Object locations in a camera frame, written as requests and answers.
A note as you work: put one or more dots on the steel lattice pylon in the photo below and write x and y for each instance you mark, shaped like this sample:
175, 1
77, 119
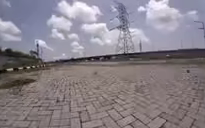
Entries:
124, 33

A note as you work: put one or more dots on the grey brick paved ground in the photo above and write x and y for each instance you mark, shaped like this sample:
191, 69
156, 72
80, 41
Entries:
116, 100

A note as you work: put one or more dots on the long elevated road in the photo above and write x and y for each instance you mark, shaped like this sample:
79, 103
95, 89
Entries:
146, 54

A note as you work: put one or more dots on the black and white kerb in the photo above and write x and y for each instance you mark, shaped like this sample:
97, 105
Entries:
20, 68

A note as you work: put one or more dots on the row of trees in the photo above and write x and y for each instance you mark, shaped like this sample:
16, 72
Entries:
10, 53

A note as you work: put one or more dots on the grass strip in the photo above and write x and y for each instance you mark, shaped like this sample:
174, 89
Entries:
6, 81

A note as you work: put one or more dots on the street lamp pole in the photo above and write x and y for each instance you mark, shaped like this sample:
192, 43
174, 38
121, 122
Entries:
204, 33

